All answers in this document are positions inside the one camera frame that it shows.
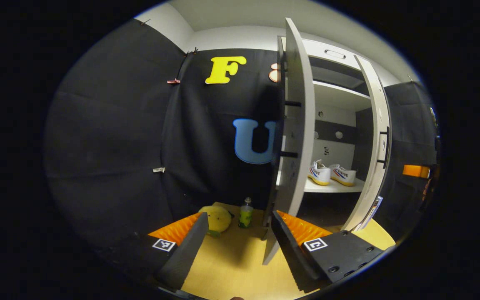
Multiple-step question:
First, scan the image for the white cabinet drawer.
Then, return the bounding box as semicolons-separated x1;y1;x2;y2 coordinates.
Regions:
302;38;359;70

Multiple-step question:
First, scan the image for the black door handle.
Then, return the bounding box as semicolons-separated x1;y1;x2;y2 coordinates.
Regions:
284;100;303;159
377;127;390;169

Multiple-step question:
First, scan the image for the yellow plush toy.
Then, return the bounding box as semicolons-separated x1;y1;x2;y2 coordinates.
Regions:
198;205;234;238

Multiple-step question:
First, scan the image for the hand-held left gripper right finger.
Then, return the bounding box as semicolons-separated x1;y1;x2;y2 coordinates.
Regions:
271;210;395;293

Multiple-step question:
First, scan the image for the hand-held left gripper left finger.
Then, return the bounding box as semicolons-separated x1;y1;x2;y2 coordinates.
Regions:
98;212;209;292

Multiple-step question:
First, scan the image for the white cabinet shelf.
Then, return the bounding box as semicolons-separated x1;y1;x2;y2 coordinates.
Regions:
313;80;372;111
276;171;365;193

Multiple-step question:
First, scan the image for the white canvas shoe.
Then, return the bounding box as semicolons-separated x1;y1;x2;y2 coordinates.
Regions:
308;160;331;186
329;164;357;187

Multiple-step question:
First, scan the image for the green drink bottle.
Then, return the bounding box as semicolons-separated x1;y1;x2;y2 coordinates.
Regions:
239;197;254;229

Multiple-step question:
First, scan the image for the white shoe cabinet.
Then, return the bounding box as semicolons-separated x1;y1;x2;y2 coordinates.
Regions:
280;37;386;217

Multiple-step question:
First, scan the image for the dark book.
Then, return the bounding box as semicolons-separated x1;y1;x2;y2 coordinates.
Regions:
356;200;377;232

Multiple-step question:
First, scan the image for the pale blue book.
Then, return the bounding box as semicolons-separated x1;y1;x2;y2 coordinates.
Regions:
365;196;384;228

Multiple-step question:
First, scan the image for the black backdrop cloth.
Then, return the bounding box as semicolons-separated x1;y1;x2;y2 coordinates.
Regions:
44;19;438;246

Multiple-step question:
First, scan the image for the white shoe cabinet door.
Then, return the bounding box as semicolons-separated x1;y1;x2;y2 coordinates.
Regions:
340;55;393;233
262;17;316;265

